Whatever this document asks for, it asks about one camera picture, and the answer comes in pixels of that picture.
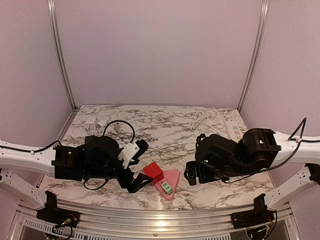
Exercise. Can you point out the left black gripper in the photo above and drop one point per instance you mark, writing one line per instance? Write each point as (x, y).
(135, 185)

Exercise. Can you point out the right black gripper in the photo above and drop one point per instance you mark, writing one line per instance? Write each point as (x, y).
(191, 168)

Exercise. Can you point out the red cube socket adapter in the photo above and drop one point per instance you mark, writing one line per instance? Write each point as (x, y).
(154, 171)

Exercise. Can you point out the pink triangular power strip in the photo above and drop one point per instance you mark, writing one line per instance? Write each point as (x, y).
(171, 177)

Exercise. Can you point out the light green cube charger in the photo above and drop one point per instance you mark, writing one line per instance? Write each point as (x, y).
(167, 188)

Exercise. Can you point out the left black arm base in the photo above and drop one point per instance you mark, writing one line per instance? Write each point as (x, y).
(59, 216)

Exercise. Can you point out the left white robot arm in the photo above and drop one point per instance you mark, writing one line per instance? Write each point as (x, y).
(100, 157)

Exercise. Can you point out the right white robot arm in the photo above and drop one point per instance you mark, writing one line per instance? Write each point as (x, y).
(260, 150)

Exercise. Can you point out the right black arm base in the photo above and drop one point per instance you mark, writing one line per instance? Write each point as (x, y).
(256, 216)

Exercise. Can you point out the white multicolour power strip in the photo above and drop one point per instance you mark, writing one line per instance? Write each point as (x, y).
(234, 131)

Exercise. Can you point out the white charger left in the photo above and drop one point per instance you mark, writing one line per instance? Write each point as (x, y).
(90, 123)

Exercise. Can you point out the aluminium front table rail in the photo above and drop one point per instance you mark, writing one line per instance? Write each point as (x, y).
(109, 223)

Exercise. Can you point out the right aluminium corner post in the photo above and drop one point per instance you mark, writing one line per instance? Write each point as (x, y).
(259, 39)

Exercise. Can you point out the aluminium corner post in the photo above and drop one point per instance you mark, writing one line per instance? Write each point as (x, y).
(59, 52)
(259, 39)

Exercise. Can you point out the left aluminium corner post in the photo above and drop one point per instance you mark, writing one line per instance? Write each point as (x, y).
(59, 52)

